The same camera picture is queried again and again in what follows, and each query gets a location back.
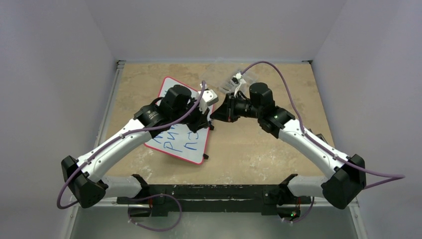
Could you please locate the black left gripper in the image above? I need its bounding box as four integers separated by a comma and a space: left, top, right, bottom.
172, 97, 210, 133

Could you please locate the red framed whiteboard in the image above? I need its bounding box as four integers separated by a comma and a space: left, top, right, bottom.
143, 76, 215, 166

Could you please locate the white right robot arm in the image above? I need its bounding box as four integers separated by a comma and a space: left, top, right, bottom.
211, 83, 366, 209

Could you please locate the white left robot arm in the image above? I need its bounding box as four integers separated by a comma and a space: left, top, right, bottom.
56, 82, 218, 209

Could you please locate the clear plastic screw box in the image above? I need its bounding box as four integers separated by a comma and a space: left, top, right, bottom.
217, 70, 258, 94

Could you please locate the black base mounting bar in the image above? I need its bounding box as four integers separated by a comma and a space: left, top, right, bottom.
116, 184, 311, 217

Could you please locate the black table clamp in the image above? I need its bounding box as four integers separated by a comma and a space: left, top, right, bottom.
315, 133, 327, 143

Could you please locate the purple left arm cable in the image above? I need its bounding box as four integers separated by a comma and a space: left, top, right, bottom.
56, 81, 207, 232

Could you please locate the wire whiteboard stand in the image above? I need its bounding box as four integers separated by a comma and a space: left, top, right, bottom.
203, 121, 215, 160

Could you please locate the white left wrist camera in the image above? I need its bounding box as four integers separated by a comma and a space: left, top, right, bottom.
196, 85, 219, 115

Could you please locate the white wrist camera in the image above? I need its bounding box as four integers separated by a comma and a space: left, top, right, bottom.
196, 85, 219, 115
229, 72, 246, 95

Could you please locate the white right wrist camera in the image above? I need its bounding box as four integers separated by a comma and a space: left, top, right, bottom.
229, 72, 246, 95

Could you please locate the aluminium front frame rail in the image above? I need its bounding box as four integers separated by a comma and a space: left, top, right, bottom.
87, 197, 130, 209

